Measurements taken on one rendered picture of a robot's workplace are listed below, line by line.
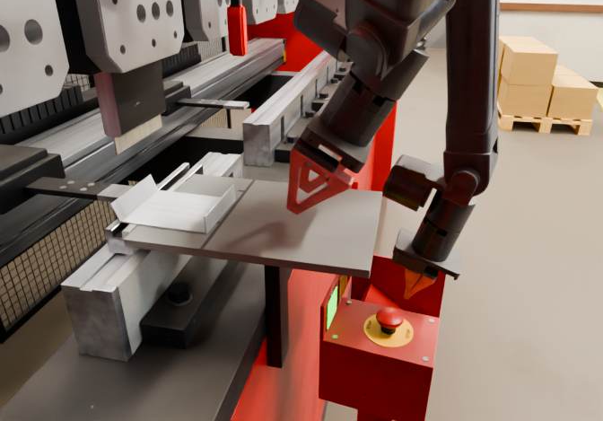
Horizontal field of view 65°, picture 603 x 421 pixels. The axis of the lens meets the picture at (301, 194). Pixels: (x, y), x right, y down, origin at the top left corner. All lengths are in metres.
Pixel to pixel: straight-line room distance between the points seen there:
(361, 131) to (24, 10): 0.28
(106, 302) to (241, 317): 0.17
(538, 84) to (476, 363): 2.92
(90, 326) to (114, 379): 0.06
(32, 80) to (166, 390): 0.32
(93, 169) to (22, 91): 0.54
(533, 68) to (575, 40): 1.93
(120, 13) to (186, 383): 0.36
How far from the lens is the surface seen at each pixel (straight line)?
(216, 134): 1.21
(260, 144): 1.00
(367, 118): 0.45
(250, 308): 0.61
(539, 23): 6.16
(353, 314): 0.75
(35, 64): 0.38
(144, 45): 0.50
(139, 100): 0.56
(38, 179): 0.72
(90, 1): 0.45
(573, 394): 1.90
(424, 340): 0.73
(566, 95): 4.45
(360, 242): 0.50
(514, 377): 1.87
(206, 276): 0.62
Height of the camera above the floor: 1.26
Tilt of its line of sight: 26 degrees down
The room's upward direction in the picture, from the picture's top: straight up
